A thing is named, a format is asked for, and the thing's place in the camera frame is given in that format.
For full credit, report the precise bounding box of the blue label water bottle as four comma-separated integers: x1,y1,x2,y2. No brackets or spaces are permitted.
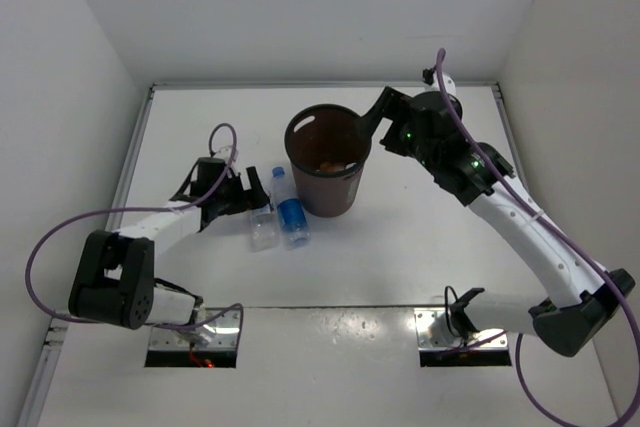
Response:
271,166,310,249

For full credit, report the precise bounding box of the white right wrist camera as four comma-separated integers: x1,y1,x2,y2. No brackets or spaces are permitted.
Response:
422,67,457,97

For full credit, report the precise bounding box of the orange juice bottle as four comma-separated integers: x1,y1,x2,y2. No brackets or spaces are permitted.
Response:
319,161,344,173

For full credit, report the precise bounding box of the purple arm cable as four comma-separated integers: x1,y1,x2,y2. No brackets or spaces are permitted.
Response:
434,47,640,427
24,122,244,332

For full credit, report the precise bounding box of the brown plastic waste bin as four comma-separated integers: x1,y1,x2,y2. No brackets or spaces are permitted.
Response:
284,104,372,218

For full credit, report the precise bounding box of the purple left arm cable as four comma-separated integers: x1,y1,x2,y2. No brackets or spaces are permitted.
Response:
24,122,244,332

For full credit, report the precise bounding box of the orange label clear bottle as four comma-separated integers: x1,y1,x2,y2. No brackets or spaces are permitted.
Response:
249,202,279,251

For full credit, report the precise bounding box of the black cable at base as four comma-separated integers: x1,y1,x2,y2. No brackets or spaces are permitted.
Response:
443,284,464,336

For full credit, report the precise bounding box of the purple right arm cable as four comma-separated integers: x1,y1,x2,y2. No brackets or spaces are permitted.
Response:
434,47,640,427

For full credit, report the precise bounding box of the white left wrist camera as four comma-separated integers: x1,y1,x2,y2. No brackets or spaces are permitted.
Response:
212,145,238,164

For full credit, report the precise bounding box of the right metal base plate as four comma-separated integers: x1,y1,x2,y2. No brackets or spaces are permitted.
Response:
414,306,508,353

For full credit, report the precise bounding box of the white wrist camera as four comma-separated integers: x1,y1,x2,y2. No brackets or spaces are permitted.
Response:
212,145,238,164
422,67,457,97

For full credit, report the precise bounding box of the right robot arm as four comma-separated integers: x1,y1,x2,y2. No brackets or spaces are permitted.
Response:
358,87,635,357

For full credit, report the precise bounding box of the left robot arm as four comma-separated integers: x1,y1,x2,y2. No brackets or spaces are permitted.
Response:
68,157,270,343

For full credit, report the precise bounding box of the metal base plate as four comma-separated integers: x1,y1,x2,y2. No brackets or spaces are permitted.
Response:
148,307,243,353
414,306,508,353

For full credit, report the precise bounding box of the metal table edge rail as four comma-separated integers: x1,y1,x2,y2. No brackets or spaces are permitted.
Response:
148,78,501,93

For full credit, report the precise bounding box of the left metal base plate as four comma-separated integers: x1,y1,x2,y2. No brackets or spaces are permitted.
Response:
148,307,243,353

